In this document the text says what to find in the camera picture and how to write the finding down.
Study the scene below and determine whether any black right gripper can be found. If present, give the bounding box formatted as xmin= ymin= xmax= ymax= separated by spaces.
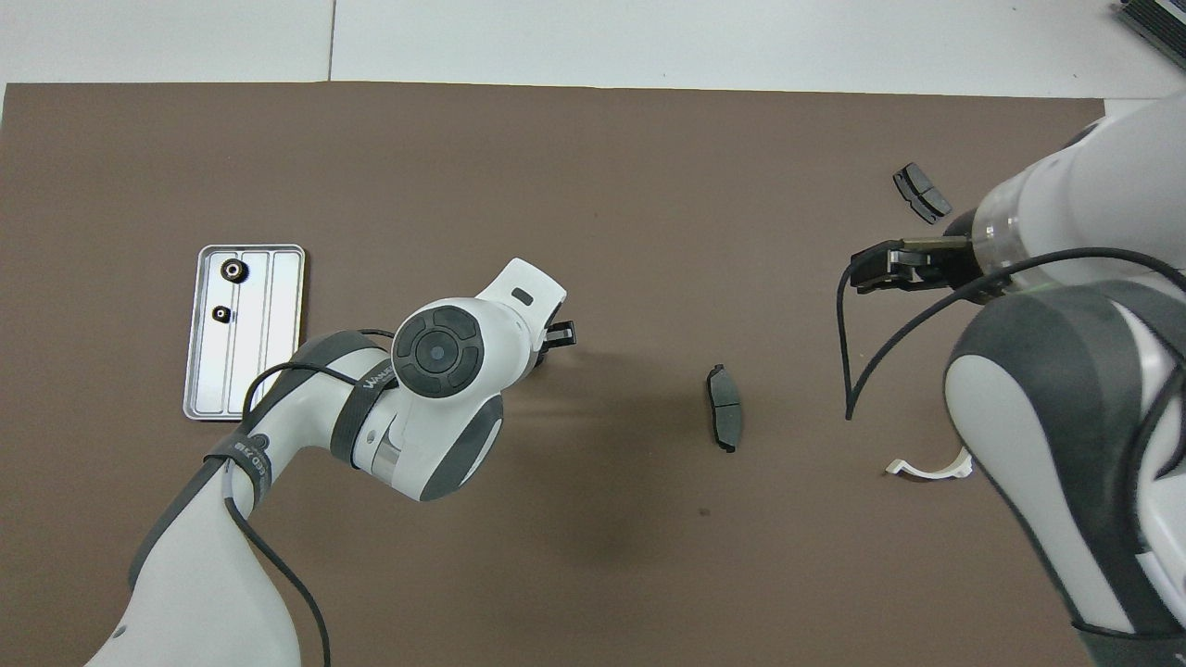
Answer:
xmin=852 ymin=210 xmax=989 ymax=296

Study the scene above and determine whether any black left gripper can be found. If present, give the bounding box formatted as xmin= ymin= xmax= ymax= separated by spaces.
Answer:
xmin=532 ymin=320 xmax=578 ymax=368

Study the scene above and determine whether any silver metal tray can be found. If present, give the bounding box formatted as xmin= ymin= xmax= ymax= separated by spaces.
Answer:
xmin=183 ymin=245 xmax=307 ymax=422

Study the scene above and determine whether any short grooved brake pad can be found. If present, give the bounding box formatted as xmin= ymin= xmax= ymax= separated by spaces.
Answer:
xmin=892 ymin=162 xmax=953 ymax=225

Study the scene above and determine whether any brown table mat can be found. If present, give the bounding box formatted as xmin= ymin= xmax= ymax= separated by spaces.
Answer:
xmin=0 ymin=82 xmax=1159 ymax=667

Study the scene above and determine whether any long dark brake pad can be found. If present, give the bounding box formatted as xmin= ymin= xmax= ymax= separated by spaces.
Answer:
xmin=706 ymin=363 xmax=745 ymax=454

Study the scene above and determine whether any dark ribbed device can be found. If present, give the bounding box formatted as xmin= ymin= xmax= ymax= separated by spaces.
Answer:
xmin=1117 ymin=0 xmax=1186 ymax=70

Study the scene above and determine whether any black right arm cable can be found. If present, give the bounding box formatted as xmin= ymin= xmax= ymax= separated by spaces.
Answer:
xmin=836 ymin=246 xmax=1186 ymax=422

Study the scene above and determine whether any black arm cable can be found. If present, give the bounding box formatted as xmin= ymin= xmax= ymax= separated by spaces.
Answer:
xmin=836 ymin=246 xmax=1186 ymax=422
xmin=222 ymin=327 xmax=399 ymax=667

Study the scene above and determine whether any white curved plastic bracket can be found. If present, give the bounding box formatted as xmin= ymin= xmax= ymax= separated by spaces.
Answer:
xmin=885 ymin=447 xmax=974 ymax=481

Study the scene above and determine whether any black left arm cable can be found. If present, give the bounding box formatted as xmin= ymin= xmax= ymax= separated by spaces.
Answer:
xmin=222 ymin=327 xmax=399 ymax=667

